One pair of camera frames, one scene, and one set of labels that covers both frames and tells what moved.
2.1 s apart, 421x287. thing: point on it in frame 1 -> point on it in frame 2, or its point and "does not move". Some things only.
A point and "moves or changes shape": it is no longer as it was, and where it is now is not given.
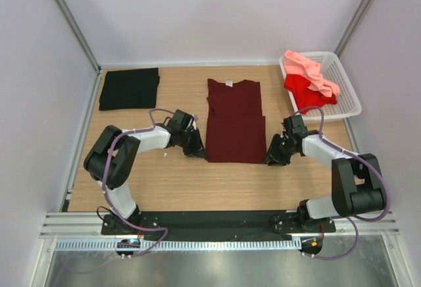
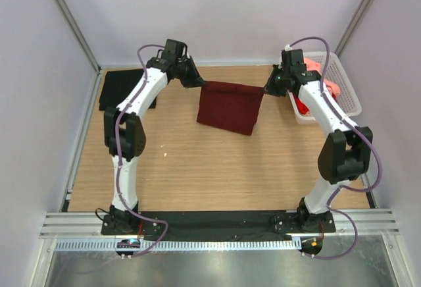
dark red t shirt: x=235 y=128 moves or changes shape
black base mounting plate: x=214 y=224 does not move
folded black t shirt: x=129 y=89 does not move
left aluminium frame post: x=64 y=12 does not move
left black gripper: x=197 y=150 -> x=195 y=80
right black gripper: x=273 y=156 -> x=270 y=88
